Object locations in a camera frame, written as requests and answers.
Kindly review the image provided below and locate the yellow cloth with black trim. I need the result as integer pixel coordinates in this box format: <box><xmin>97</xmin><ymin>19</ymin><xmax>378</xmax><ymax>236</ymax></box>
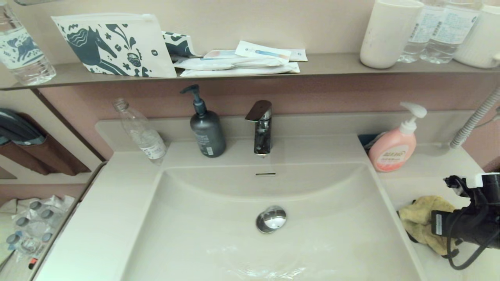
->
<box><xmin>397</xmin><ymin>195</ymin><xmax>458</xmax><ymax>256</ymax></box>

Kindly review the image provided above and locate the chrome faucet with lever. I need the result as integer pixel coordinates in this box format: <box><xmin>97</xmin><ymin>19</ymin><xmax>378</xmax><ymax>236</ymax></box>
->
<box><xmin>245</xmin><ymin>100</ymin><xmax>273</xmax><ymax>158</ymax></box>

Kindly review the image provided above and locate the white sink basin vanity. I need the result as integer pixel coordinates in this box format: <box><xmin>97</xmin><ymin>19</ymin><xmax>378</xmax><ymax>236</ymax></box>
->
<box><xmin>33</xmin><ymin>110</ymin><xmax>500</xmax><ymax>281</ymax></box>

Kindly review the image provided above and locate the pink hand soap pump bottle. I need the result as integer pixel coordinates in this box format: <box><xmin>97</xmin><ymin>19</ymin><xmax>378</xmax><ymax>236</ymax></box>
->
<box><xmin>368</xmin><ymin>102</ymin><xmax>428</xmax><ymax>173</ymax></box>

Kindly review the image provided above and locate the dark blue small object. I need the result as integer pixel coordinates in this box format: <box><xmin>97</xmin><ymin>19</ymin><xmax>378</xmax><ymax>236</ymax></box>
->
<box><xmin>358</xmin><ymin>134</ymin><xmax>384</xmax><ymax>152</ymax></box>

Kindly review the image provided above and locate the clear water bottle white label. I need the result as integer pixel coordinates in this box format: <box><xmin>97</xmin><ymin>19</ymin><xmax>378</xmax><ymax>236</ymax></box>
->
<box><xmin>420</xmin><ymin>0</ymin><xmax>483</xmax><ymax>64</ymax></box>
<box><xmin>397</xmin><ymin>0</ymin><xmax>431</xmax><ymax>63</ymax></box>

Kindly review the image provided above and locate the chrome drain stopper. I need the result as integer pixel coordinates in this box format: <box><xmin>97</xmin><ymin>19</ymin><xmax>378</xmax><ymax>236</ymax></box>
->
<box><xmin>256</xmin><ymin>206</ymin><xmax>287</xmax><ymax>234</ymax></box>

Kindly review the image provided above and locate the ribbed white cup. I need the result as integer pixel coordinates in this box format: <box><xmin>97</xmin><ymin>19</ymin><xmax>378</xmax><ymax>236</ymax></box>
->
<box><xmin>453</xmin><ymin>3</ymin><xmax>500</xmax><ymax>69</ymax></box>

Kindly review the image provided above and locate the white packet with blue stripe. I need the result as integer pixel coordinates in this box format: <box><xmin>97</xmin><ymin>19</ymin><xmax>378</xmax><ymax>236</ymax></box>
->
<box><xmin>234</xmin><ymin>40</ymin><xmax>292</xmax><ymax>63</ymax></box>

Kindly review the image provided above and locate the dark grey pump bottle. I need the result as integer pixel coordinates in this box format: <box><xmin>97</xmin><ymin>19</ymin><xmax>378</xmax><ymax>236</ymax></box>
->
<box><xmin>179</xmin><ymin>84</ymin><xmax>227</xmax><ymax>158</ymax></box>

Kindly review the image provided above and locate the flat long white packet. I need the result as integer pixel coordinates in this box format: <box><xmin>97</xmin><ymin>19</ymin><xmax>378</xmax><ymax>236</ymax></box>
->
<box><xmin>180</xmin><ymin>62</ymin><xmax>301</xmax><ymax>77</ymax></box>

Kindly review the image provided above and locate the long white wrapped packet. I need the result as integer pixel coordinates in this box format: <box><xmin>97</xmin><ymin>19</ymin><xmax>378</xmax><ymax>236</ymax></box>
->
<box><xmin>173</xmin><ymin>56</ymin><xmax>286</xmax><ymax>71</ymax></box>

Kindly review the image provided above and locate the pale pink blue packet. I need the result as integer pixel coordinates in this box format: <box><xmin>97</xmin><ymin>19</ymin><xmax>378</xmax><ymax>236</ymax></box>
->
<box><xmin>203</xmin><ymin>49</ymin><xmax>238</xmax><ymax>59</ymax></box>

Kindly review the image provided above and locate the empty clear plastic bottle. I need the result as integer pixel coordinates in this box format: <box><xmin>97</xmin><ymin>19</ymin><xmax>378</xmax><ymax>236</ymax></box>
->
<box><xmin>112</xmin><ymin>98</ymin><xmax>168</xmax><ymax>165</ymax></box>

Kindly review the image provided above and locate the folded white blue print pouch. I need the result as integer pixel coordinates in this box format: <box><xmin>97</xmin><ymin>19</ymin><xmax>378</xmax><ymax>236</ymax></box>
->
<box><xmin>162</xmin><ymin>31</ymin><xmax>202</xmax><ymax>59</ymax></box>

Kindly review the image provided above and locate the white pouch blue horse print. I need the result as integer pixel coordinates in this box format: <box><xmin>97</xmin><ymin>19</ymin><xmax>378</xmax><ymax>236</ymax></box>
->
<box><xmin>51</xmin><ymin>13</ymin><xmax>177</xmax><ymax>78</ymax></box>

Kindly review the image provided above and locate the plastic-wrapped water bottle pack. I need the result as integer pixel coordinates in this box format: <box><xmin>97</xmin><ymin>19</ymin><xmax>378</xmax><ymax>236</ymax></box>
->
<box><xmin>0</xmin><ymin>194</ymin><xmax>77</xmax><ymax>266</ymax></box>

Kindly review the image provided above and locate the dark grey hair dryer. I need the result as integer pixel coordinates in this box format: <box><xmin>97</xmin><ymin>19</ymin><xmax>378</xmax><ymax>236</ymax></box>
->
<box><xmin>0</xmin><ymin>108</ymin><xmax>46</xmax><ymax>146</ymax></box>

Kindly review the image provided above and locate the water bottle with blue label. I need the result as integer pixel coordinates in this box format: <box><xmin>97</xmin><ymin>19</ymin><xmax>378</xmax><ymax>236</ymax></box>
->
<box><xmin>0</xmin><ymin>0</ymin><xmax>57</xmax><ymax>86</ymax></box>

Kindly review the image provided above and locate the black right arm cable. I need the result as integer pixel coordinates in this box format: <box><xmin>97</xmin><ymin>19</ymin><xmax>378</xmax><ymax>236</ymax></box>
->
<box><xmin>441</xmin><ymin>213</ymin><xmax>500</xmax><ymax>271</ymax></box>

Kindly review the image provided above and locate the grey corrugated hose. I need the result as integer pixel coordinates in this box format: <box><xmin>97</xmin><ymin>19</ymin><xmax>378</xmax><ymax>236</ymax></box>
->
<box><xmin>449</xmin><ymin>86</ymin><xmax>500</xmax><ymax>149</ymax></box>

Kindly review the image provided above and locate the grey wall shelf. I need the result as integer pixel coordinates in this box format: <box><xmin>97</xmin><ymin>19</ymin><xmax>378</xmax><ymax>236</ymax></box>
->
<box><xmin>0</xmin><ymin>53</ymin><xmax>500</xmax><ymax>91</ymax></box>

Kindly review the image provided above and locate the brown wall holder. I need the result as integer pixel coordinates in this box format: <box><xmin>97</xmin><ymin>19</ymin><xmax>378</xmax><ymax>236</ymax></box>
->
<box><xmin>0</xmin><ymin>112</ymin><xmax>91</xmax><ymax>176</ymax></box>

